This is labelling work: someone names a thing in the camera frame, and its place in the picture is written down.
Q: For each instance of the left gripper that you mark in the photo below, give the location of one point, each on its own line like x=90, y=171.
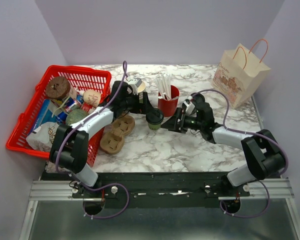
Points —
x=143, y=108

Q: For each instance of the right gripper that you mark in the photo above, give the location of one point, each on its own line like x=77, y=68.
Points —
x=172, y=124

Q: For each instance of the black cup lid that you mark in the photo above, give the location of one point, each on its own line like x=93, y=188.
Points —
x=155, y=116

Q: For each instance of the beige paper bag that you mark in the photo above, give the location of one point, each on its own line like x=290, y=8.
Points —
x=239, y=73

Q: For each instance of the green paper cup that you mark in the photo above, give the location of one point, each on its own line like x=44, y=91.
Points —
x=153, y=126

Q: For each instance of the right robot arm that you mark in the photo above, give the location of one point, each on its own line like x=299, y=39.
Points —
x=263, y=157

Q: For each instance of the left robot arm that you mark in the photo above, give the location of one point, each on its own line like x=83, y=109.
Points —
x=71, y=142

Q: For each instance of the red straw holder cup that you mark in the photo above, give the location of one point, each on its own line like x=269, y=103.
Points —
x=168, y=107

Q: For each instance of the stack of paper cups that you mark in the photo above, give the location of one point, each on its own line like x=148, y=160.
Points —
x=140, y=87

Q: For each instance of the white wrapped straws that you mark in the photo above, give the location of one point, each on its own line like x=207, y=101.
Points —
x=163, y=83

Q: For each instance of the stack of black lids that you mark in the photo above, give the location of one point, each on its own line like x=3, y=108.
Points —
x=197, y=98

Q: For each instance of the brown cardboard cup carrier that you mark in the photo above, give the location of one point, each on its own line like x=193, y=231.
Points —
x=113, y=141

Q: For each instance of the red plastic basket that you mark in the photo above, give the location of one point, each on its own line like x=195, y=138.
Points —
x=84, y=78

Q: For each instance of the beige bottle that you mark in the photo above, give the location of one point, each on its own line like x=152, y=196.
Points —
x=92, y=97

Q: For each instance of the green round melon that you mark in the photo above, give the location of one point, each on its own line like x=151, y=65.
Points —
x=75, y=116

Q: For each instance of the blue red can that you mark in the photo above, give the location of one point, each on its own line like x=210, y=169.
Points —
x=70, y=105

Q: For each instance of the brown cork roll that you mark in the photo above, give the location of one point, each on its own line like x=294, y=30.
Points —
x=58, y=88

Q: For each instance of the blue white package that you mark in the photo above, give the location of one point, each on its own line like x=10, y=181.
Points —
x=47, y=113

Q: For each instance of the white snack bag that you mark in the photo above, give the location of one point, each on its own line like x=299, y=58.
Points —
x=42, y=138

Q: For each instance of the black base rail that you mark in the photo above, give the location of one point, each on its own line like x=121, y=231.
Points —
x=160, y=190

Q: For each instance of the aluminium frame rail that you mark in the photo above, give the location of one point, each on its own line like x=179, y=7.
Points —
x=155, y=197

